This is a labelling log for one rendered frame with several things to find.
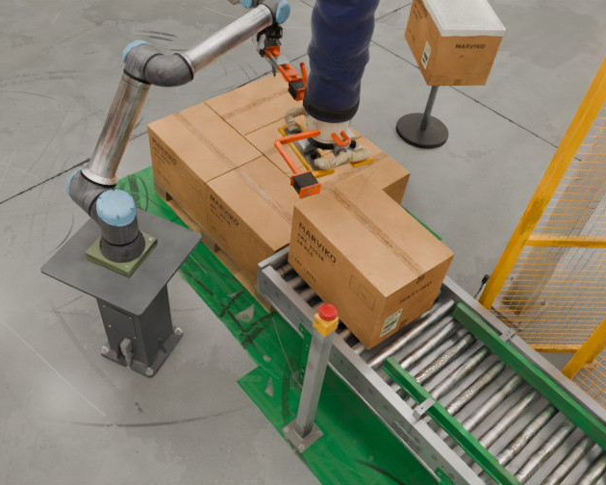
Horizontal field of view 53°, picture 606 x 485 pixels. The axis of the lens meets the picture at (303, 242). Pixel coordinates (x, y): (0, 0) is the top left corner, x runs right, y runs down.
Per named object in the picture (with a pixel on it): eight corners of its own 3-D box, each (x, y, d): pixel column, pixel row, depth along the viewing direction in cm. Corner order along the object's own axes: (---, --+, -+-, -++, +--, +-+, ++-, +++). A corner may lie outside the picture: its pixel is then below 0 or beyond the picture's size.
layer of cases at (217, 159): (396, 219, 379) (411, 172, 349) (270, 298, 332) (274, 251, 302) (275, 119, 434) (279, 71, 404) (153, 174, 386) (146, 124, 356)
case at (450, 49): (403, 36, 433) (416, -19, 403) (457, 36, 440) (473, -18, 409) (427, 86, 394) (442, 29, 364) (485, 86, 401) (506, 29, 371)
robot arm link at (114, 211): (115, 250, 249) (111, 222, 236) (90, 226, 256) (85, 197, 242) (146, 232, 257) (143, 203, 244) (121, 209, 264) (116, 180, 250)
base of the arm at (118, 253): (129, 268, 256) (126, 254, 249) (90, 252, 259) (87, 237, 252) (154, 239, 268) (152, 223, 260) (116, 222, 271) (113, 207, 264)
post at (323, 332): (312, 433, 299) (340, 318, 224) (301, 441, 296) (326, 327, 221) (303, 422, 302) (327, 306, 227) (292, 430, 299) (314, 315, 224)
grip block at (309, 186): (319, 193, 230) (321, 183, 226) (299, 199, 226) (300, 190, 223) (310, 179, 234) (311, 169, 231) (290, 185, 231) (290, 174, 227)
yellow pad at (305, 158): (334, 173, 253) (336, 165, 249) (313, 179, 250) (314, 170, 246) (297, 125, 272) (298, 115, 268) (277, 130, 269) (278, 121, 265)
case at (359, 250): (431, 308, 287) (455, 254, 257) (368, 350, 269) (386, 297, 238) (349, 228, 315) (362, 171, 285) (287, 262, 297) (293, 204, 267)
